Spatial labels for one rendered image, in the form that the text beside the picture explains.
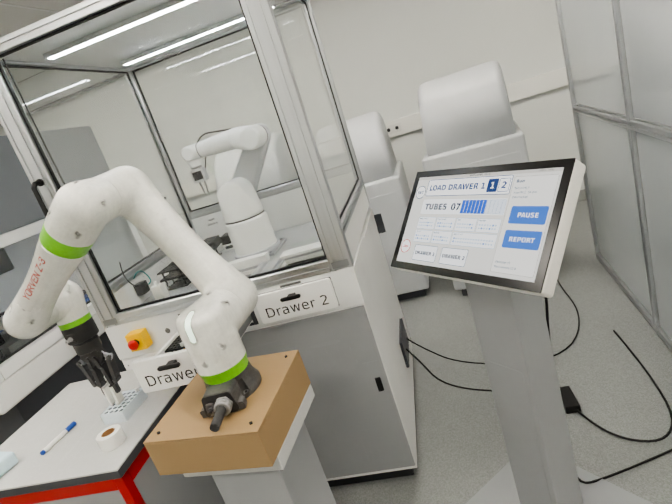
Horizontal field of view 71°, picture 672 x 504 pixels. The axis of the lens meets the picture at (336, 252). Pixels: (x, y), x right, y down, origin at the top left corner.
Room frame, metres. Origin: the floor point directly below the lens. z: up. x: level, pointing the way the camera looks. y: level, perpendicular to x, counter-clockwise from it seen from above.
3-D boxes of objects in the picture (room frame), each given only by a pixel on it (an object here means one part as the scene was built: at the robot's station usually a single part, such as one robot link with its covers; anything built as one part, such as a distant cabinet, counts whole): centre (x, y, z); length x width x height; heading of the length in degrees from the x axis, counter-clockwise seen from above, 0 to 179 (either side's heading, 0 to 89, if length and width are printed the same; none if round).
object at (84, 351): (1.38, 0.82, 0.99); 0.08 x 0.07 x 0.09; 75
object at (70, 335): (1.38, 0.82, 1.07); 0.12 x 0.09 x 0.06; 165
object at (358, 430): (2.10, 0.34, 0.40); 1.03 x 0.95 x 0.80; 77
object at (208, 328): (1.11, 0.36, 1.02); 0.16 x 0.13 x 0.19; 161
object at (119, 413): (1.39, 0.81, 0.78); 0.12 x 0.08 x 0.04; 165
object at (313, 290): (1.57, 0.19, 0.87); 0.29 x 0.02 x 0.11; 77
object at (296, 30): (1.99, -0.13, 1.52); 0.87 x 0.01 x 0.86; 167
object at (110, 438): (1.22, 0.79, 0.78); 0.07 x 0.07 x 0.04
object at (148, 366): (1.33, 0.57, 0.87); 0.29 x 0.02 x 0.11; 77
